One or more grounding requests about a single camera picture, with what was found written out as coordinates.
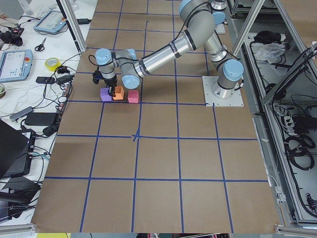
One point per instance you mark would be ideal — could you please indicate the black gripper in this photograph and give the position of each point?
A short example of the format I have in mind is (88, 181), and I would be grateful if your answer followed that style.
(110, 82)

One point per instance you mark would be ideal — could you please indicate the orange foam block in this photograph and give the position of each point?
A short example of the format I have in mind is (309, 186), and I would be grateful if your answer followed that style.
(119, 93)

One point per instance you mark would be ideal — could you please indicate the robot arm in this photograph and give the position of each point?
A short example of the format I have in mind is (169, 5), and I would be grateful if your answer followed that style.
(198, 30)

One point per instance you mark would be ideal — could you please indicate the purple foam block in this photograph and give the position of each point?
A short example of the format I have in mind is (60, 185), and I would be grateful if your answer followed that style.
(104, 95)

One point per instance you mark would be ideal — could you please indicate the pink foam block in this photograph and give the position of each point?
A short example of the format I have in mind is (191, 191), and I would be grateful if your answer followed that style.
(133, 96)

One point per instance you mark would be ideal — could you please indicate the yellow tape roll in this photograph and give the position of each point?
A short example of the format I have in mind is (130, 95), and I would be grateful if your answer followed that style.
(52, 64)

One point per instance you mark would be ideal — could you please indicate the black power adapter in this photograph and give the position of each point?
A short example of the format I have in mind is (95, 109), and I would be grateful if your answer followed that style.
(40, 119)

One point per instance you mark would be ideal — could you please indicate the teach pendant far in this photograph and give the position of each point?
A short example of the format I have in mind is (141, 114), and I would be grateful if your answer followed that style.
(51, 23)

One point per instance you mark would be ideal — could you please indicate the teach pendant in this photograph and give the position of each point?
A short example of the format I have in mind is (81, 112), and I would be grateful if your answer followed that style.
(51, 23)
(15, 65)

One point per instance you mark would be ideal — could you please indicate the teach pendant near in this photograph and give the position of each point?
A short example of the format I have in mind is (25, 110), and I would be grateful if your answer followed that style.
(15, 65)

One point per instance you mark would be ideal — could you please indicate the black laptop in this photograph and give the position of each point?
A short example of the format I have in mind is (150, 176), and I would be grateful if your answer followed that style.
(15, 151)

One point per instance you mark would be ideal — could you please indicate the white crumpled cloth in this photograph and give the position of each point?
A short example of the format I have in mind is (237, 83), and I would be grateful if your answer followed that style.
(270, 52)

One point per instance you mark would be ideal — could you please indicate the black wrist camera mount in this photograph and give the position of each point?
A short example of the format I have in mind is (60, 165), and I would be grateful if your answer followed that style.
(97, 76)

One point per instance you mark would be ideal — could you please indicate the black handled scissors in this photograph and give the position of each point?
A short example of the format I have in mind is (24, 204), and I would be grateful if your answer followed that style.
(40, 47)

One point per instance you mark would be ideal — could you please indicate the aluminium frame post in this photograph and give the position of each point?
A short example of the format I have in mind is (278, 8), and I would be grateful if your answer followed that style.
(73, 26)

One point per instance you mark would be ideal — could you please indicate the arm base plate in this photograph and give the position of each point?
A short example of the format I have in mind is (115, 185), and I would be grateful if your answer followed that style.
(215, 96)
(220, 29)

